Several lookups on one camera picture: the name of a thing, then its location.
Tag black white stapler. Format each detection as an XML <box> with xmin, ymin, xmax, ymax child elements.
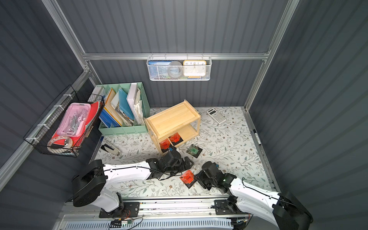
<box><xmin>100</xmin><ymin>144</ymin><xmax>120</xmax><ymax>156</ymax></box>

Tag green file organizer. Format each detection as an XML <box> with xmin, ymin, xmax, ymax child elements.
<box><xmin>96</xmin><ymin>82</ymin><xmax>150</xmax><ymax>136</ymax></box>

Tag loose paper stack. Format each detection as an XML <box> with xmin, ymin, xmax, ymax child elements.
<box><xmin>133</xmin><ymin>89</ymin><xmax>143</xmax><ymax>119</ymax></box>

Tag white calculator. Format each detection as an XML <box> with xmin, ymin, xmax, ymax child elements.
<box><xmin>207</xmin><ymin>108</ymin><xmax>227</xmax><ymax>125</ymax></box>

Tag floral table mat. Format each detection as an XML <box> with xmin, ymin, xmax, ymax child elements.
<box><xmin>92</xmin><ymin>107</ymin><xmax>276</xmax><ymax>198</ymax></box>

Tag teal folder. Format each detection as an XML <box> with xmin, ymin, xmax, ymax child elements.
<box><xmin>118</xmin><ymin>88</ymin><xmax>135</xmax><ymax>121</ymax></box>

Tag green tea bag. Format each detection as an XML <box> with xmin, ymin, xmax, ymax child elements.
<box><xmin>186</xmin><ymin>144</ymin><xmax>203</xmax><ymax>158</ymax></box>

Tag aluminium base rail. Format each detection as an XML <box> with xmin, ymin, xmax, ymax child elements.
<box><xmin>61</xmin><ymin>196</ymin><xmax>291</xmax><ymax>219</ymax></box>

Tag pink plastic case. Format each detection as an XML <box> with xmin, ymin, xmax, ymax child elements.
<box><xmin>56</xmin><ymin>103</ymin><xmax>91</xmax><ymax>138</ymax></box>

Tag white binder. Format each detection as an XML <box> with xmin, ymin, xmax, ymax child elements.
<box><xmin>126</xmin><ymin>83</ymin><xmax>138</xmax><ymax>118</ymax></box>

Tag black marker pen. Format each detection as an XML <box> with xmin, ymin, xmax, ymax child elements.
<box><xmin>253</xmin><ymin>129</ymin><xmax>262</xmax><ymax>145</ymax></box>

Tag wooden two-tier shelf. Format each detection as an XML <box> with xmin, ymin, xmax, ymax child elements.
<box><xmin>145</xmin><ymin>100</ymin><xmax>201</xmax><ymax>155</ymax></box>

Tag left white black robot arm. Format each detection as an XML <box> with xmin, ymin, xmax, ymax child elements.
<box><xmin>71</xmin><ymin>147</ymin><xmax>194</xmax><ymax>217</ymax></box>

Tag white wire wall basket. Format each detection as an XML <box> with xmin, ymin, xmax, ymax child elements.
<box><xmin>146</xmin><ymin>56</ymin><xmax>212</xmax><ymax>81</ymax></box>

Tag blue books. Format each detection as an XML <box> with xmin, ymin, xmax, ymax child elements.
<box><xmin>99</xmin><ymin>109</ymin><xmax>120</xmax><ymax>128</ymax></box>

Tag yellow white clock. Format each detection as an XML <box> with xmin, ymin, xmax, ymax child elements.
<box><xmin>183</xmin><ymin>60</ymin><xmax>207</xmax><ymax>78</ymax></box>

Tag grey tape roll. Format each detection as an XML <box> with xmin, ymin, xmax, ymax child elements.
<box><xmin>167</xmin><ymin>61</ymin><xmax>183</xmax><ymax>79</ymax></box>

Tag black wire basket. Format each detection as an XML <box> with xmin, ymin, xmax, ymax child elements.
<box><xmin>24</xmin><ymin>86</ymin><xmax>104</xmax><ymax>157</ymax></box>

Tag clear tape roll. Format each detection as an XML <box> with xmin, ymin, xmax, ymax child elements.
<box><xmin>47</xmin><ymin>136</ymin><xmax>73</xmax><ymax>154</ymax></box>

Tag red tea bag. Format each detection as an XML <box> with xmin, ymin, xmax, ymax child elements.
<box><xmin>180</xmin><ymin>170</ymin><xmax>197</xmax><ymax>189</ymax></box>
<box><xmin>160</xmin><ymin>139</ymin><xmax>172</xmax><ymax>153</ymax></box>
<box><xmin>169</xmin><ymin>132</ymin><xmax>183</xmax><ymax>146</ymax></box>

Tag blue box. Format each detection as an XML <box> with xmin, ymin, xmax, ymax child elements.
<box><xmin>147</xmin><ymin>60</ymin><xmax>171</xmax><ymax>80</ymax></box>

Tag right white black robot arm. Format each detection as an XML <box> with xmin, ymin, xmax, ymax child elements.
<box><xmin>195</xmin><ymin>162</ymin><xmax>313</xmax><ymax>230</ymax></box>

